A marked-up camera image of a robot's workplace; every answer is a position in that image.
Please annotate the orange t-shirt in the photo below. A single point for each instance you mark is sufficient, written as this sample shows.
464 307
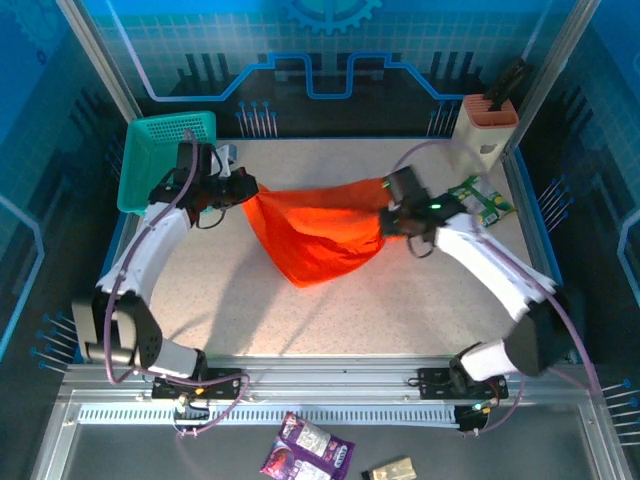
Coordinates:
320 235

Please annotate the green snack packet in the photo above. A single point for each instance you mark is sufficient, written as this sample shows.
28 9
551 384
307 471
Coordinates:
490 202

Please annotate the teal plastic basket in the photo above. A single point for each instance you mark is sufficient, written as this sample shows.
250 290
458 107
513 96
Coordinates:
150 160

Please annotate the cream knife block orange top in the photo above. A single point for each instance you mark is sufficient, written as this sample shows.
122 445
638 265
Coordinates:
475 135

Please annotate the gold brown packet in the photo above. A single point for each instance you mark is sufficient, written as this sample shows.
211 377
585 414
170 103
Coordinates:
395 470

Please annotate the purple snack packet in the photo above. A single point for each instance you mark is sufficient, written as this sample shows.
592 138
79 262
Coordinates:
305 445

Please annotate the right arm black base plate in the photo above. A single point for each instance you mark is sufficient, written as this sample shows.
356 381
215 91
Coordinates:
432 382

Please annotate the aluminium frame post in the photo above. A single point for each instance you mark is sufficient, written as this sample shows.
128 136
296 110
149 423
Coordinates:
555 65
100 60

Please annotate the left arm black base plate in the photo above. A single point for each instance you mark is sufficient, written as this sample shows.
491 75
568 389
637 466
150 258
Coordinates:
220 374

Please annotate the aluminium frame rail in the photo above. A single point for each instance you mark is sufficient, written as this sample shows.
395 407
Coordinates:
325 377

